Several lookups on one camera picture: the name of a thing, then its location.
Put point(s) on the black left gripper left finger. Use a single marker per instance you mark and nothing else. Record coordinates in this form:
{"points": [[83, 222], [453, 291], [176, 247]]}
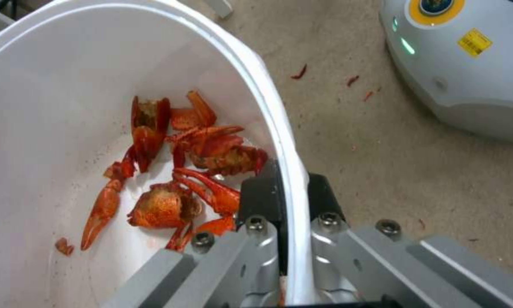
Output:
{"points": [[261, 205]]}

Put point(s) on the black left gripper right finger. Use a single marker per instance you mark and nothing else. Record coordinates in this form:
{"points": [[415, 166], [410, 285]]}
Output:
{"points": [[325, 202]]}

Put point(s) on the white round plastic container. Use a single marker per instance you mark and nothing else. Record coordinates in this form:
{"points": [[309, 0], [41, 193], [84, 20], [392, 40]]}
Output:
{"points": [[47, 96]]}

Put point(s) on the red crayfish legs piece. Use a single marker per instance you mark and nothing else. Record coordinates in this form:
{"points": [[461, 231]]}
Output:
{"points": [[209, 229]]}

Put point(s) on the red crayfish body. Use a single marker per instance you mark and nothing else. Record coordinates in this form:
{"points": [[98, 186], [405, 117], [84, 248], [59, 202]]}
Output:
{"points": [[222, 154]]}

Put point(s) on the orange crayfish head shell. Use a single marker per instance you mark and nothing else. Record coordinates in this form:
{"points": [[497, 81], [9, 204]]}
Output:
{"points": [[162, 205]]}

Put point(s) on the red crayfish claw piece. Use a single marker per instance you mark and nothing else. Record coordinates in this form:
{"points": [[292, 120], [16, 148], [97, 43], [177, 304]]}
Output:
{"points": [[194, 115]]}

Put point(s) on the red shell scrap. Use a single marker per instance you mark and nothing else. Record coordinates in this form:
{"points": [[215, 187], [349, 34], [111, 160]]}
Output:
{"points": [[353, 80], [300, 72]]}

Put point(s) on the red crayfish head shell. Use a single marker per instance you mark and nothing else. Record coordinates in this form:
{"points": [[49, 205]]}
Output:
{"points": [[147, 128]]}

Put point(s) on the red crayfish shell piece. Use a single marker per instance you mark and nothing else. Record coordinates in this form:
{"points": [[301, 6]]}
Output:
{"points": [[119, 170]]}

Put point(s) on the orange crayfish claw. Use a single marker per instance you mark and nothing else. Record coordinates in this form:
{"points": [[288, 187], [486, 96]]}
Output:
{"points": [[103, 211]]}

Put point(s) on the white robot front shell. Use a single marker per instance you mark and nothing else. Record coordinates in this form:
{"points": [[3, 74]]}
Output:
{"points": [[461, 73]]}

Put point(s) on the small orange shell fragment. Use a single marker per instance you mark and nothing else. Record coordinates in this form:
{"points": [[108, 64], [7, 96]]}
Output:
{"points": [[64, 246]]}

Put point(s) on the grey furniture leg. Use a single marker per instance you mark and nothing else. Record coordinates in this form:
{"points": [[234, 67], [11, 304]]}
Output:
{"points": [[222, 7]]}

